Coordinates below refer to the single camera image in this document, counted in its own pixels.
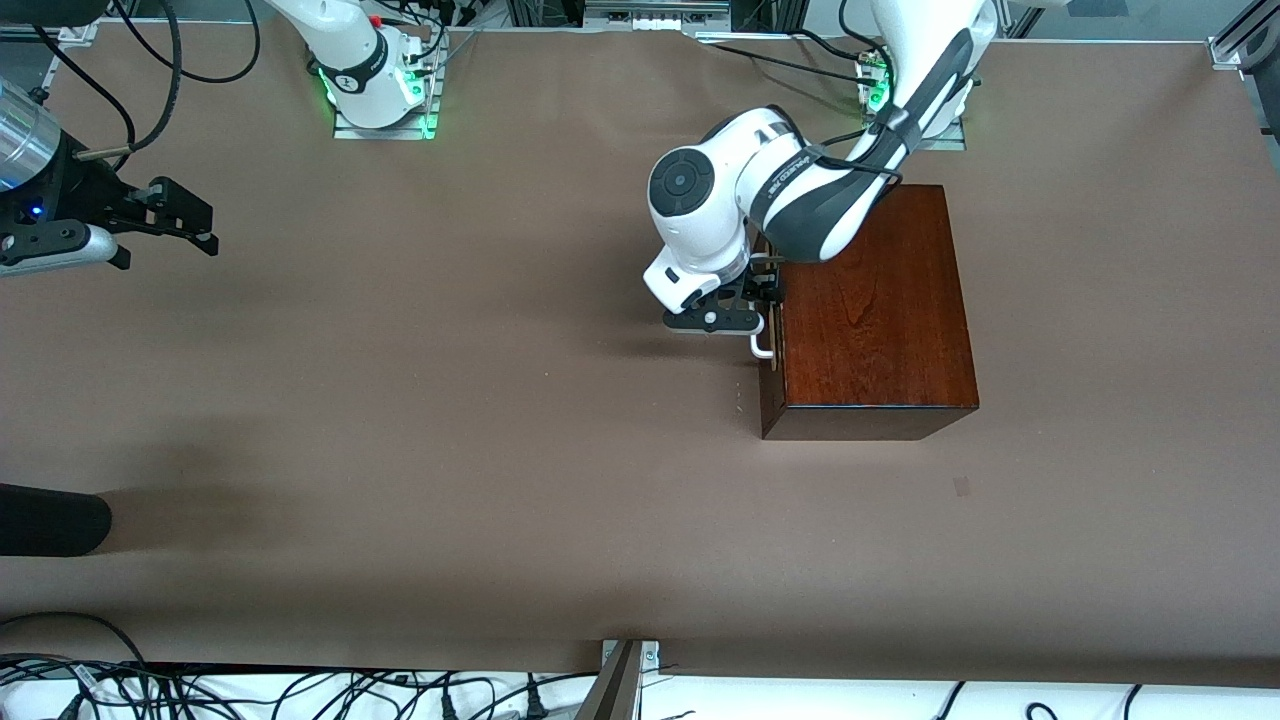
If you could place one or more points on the aluminium corner bracket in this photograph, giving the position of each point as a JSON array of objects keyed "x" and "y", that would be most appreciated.
[
  {"x": 78, "y": 33},
  {"x": 1227, "y": 52}
]

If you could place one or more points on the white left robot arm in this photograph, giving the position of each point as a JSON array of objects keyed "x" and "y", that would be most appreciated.
[{"x": 800, "y": 190}]

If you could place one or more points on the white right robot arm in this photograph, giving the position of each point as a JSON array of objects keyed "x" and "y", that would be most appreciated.
[{"x": 350, "y": 50}]

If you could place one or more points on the aluminium rail assembly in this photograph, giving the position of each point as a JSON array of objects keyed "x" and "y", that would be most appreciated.
[{"x": 655, "y": 15}]

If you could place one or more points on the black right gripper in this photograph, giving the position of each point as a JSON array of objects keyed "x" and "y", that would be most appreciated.
[{"x": 85, "y": 192}]

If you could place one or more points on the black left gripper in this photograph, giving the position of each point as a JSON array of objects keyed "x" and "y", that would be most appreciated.
[{"x": 762, "y": 281}]

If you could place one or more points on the metal camera mounting post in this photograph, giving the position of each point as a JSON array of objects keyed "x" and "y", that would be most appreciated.
[{"x": 615, "y": 690}]

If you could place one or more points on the dark brown wooden drawer box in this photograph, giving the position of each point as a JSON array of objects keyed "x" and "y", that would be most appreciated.
[{"x": 880, "y": 340}]

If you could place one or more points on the black cylindrical object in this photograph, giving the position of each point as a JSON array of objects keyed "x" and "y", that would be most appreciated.
[{"x": 50, "y": 520}]

